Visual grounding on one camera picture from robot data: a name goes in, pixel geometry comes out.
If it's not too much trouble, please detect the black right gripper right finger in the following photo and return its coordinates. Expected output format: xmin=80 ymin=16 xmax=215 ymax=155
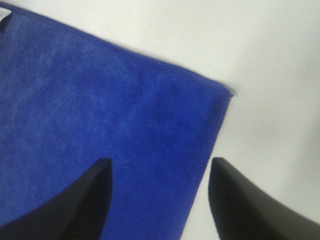
xmin=208 ymin=157 xmax=320 ymax=240

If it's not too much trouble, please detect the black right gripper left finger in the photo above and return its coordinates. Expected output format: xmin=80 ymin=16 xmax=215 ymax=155
xmin=0 ymin=158 xmax=113 ymax=240

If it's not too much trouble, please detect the blue microfiber towel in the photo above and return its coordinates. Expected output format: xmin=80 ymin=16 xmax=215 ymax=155
xmin=0 ymin=2 xmax=232 ymax=240

